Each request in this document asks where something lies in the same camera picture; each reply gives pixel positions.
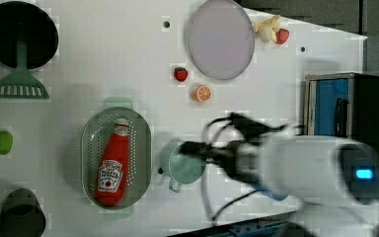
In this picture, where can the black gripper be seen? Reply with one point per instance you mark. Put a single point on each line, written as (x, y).
(240, 160)

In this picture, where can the red ketchup bottle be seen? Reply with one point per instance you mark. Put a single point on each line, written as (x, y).
(113, 168)

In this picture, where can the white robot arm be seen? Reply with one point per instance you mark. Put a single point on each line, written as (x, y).
(336, 179)

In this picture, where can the green cup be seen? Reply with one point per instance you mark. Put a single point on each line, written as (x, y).
(181, 168)

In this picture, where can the orange slice toy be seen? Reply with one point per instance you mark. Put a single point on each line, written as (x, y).
(201, 94)

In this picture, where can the blue bowl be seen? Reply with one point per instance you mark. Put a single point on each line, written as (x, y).
(270, 194)

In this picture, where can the red toy strawberry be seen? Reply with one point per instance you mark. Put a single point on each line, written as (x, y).
(282, 36)
(181, 74)

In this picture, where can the lilac round plate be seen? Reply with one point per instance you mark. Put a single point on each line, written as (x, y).
(220, 39)

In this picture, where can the toy peeled banana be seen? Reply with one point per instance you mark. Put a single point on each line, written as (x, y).
(266, 30)

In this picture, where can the black toaster oven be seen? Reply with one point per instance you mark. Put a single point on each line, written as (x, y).
(342, 105)

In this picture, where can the green slotted spatula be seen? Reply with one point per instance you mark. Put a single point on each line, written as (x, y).
(21, 83)

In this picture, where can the green toy lime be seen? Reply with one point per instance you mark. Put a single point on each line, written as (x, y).
(6, 142)

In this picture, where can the black frying pan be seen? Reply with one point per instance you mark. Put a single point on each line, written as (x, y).
(22, 21)

